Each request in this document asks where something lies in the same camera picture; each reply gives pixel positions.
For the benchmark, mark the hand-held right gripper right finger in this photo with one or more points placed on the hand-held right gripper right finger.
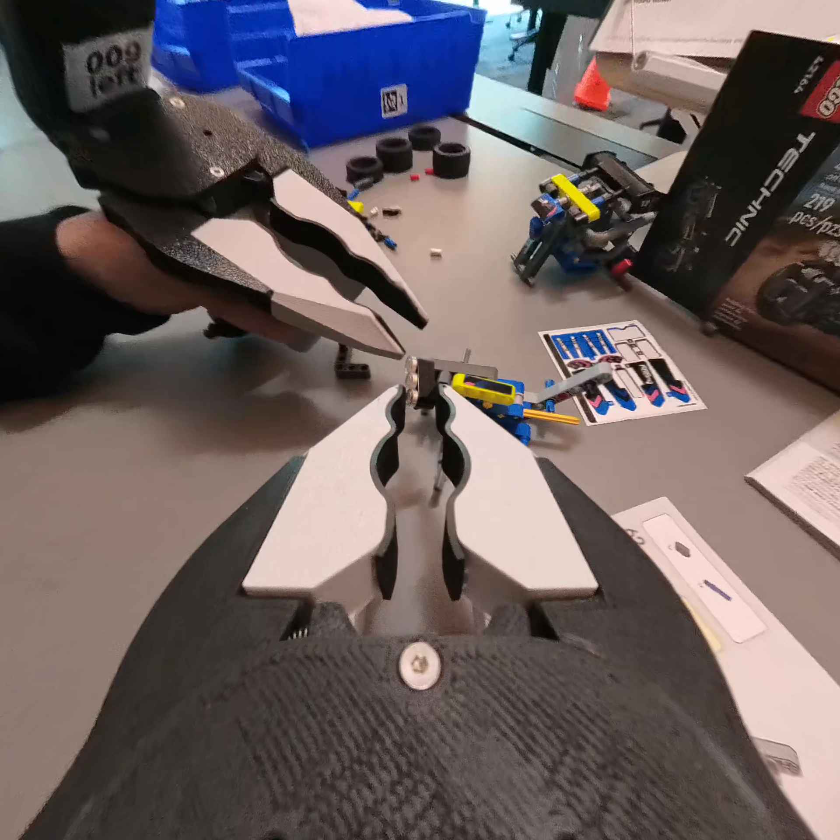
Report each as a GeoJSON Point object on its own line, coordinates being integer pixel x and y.
{"type": "Point", "coordinates": [518, 518]}

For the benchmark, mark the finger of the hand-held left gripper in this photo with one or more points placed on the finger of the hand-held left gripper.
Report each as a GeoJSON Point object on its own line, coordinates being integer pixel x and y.
{"type": "Point", "coordinates": [308, 302]}
{"type": "Point", "coordinates": [334, 223]}

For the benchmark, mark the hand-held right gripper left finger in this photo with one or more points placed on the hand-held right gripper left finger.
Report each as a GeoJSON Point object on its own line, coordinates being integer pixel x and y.
{"type": "Point", "coordinates": [321, 518]}

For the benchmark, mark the small blue yellow lego assembly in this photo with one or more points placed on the small blue yellow lego assembly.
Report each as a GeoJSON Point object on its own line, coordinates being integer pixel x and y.
{"type": "Point", "coordinates": [489, 390]}

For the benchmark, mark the black lego connector piece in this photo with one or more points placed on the black lego connector piece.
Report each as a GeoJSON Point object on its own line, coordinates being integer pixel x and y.
{"type": "Point", "coordinates": [425, 384]}

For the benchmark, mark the person's left forearm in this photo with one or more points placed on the person's left forearm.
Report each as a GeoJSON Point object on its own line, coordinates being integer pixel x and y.
{"type": "Point", "coordinates": [46, 308]}

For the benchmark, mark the black rubber lego tire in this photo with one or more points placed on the black rubber lego tire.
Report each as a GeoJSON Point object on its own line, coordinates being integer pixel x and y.
{"type": "Point", "coordinates": [424, 136]}
{"type": "Point", "coordinates": [451, 159]}
{"type": "Point", "coordinates": [394, 154]}
{"type": "Point", "coordinates": [364, 170]}

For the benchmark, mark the black angled lego beam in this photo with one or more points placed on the black angled lego beam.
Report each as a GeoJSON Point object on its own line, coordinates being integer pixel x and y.
{"type": "Point", "coordinates": [351, 367]}

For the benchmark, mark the lego sticker sheet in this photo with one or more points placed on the lego sticker sheet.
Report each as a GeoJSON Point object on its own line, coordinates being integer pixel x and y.
{"type": "Point", "coordinates": [623, 374]}

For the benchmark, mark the large blue yellow lego assembly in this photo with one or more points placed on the large blue yellow lego assembly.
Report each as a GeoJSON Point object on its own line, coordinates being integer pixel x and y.
{"type": "Point", "coordinates": [584, 223]}

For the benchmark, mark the open lego instruction booklet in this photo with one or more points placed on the open lego instruction booklet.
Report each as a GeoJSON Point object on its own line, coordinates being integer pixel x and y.
{"type": "Point", "coordinates": [774, 656]}

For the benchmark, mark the closed lego booklet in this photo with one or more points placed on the closed lego booklet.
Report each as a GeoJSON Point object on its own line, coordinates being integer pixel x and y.
{"type": "Point", "coordinates": [807, 479]}

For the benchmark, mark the lego set box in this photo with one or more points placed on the lego set box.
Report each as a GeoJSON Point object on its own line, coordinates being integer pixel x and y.
{"type": "Point", "coordinates": [741, 197]}

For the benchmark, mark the person's left hand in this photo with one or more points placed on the person's left hand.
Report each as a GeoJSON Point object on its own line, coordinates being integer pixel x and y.
{"type": "Point", "coordinates": [111, 262]}

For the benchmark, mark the blue plastic storage bin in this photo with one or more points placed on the blue plastic storage bin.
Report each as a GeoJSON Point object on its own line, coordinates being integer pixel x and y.
{"type": "Point", "coordinates": [190, 46]}

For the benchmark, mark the blue storage bin with tag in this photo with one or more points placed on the blue storage bin with tag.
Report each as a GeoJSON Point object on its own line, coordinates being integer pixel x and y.
{"type": "Point", "coordinates": [367, 72]}

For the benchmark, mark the orange traffic cone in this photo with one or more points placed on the orange traffic cone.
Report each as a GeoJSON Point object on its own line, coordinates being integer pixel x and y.
{"type": "Point", "coordinates": [592, 85]}

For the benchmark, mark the brown cardboard box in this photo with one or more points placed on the brown cardboard box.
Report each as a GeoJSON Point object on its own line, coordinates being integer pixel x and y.
{"type": "Point", "coordinates": [669, 82]}

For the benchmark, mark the printed instruction sheet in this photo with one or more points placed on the printed instruction sheet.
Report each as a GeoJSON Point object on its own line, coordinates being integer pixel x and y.
{"type": "Point", "coordinates": [669, 26]}

